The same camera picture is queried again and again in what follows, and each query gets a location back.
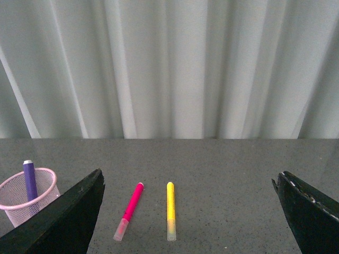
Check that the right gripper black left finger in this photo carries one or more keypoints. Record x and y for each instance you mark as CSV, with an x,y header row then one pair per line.
x,y
64,226

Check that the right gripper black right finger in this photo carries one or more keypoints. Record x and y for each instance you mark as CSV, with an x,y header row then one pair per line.
x,y
311,215

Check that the pink highlighter pen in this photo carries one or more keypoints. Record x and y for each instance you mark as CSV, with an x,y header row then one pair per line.
x,y
120,231

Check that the purple highlighter pen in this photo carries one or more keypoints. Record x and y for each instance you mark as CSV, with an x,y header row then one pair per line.
x,y
30,182

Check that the pink mesh pen cup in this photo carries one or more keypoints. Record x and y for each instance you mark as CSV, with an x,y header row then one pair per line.
x,y
14,200

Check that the yellow highlighter pen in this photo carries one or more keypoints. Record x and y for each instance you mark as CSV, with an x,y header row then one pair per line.
x,y
171,215

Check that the white pleated curtain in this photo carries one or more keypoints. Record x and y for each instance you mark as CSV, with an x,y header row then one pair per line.
x,y
169,69

